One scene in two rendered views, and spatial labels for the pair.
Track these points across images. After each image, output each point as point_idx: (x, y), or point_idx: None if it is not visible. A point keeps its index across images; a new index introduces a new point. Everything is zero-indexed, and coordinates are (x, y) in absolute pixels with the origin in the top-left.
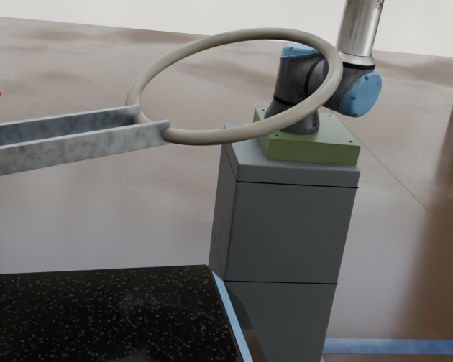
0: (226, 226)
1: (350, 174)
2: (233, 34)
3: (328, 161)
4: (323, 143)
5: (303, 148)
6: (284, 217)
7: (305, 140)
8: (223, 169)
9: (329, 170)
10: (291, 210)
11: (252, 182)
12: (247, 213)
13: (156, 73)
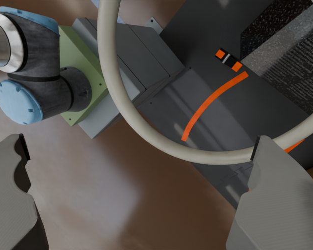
0: (150, 91)
1: (84, 23)
2: (140, 120)
3: (85, 44)
4: (79, 50)
5: (94, 62)
6: (132, 56)
7: (87, 63)
8: (118, 117)
9: (94, 37)
10: (127, 54)
11: (138, 80)
12: (148, 76)
13: (232, 151)
